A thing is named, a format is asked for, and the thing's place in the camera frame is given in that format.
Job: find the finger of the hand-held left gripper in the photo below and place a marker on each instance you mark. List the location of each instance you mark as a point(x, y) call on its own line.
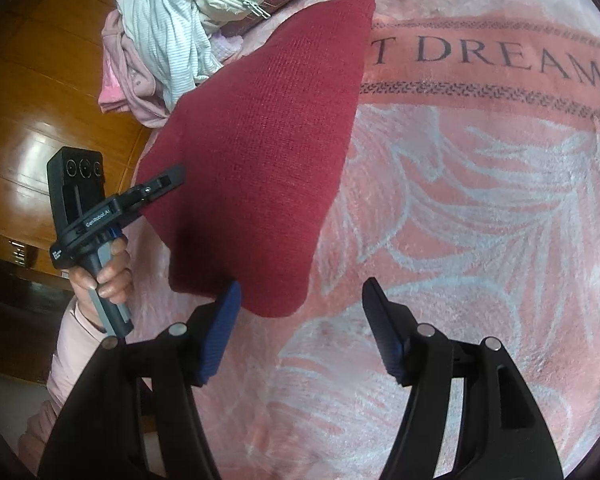
point(155, 187)

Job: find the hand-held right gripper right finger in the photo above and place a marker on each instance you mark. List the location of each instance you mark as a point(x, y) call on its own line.
point(385, 335)

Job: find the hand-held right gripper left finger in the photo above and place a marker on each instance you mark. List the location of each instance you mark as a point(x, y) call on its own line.
point(220, 335)

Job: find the maroon knitted garment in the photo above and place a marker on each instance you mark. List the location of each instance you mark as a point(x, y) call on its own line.
point(270, 150)

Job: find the person's left forearm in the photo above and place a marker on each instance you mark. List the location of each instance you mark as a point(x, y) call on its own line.
point(75, 360)

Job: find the person's left hand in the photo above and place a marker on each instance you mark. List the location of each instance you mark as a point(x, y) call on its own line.
point(112, 275)

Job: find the dark wooden furniture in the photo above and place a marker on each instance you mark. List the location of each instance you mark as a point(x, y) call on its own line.
point(15, 300)

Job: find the pink garment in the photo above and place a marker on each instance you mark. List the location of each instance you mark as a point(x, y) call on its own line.
point(130, 80)

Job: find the pink leaf-print blanket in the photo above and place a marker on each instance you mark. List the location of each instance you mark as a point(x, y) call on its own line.
point(455, 220)

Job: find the white ribbed garment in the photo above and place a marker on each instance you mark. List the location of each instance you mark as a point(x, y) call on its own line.
point(165, 30)

